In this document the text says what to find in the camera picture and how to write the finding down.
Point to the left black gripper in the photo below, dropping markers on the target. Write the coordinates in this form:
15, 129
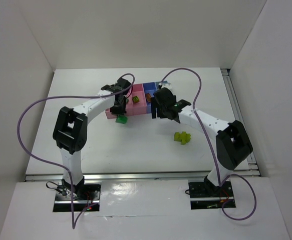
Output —
118, 109

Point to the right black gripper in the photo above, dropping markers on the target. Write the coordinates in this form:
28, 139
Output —
157, 105

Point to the brown orange lego brick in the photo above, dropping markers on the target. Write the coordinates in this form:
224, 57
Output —
148, 97

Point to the green lego stem piece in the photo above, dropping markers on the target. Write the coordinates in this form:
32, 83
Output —
121, 119

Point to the small lime lego brick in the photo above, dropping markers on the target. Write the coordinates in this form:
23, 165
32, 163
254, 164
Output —
135, 99

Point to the lime green lego cluster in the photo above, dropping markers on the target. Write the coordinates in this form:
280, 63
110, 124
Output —
182, 137

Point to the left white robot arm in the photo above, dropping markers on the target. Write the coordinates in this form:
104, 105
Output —
71, 129

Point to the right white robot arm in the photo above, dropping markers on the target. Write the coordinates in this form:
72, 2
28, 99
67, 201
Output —
229, 141

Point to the large pink bin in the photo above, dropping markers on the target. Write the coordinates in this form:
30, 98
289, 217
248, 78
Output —
128, 108

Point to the dark blue bin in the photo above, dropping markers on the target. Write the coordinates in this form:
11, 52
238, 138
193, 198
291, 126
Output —
149, 87

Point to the light blue bin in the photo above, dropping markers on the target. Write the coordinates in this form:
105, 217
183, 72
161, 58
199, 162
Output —
162, 84

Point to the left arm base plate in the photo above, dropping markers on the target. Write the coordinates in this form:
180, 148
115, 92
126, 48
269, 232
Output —
89, 198

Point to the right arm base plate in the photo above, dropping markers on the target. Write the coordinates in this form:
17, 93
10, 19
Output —
201, 199

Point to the aluminium front rail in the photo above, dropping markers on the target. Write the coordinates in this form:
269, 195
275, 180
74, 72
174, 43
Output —
123, 176

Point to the aluminium side rail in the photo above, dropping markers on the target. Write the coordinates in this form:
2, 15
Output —
237, 112

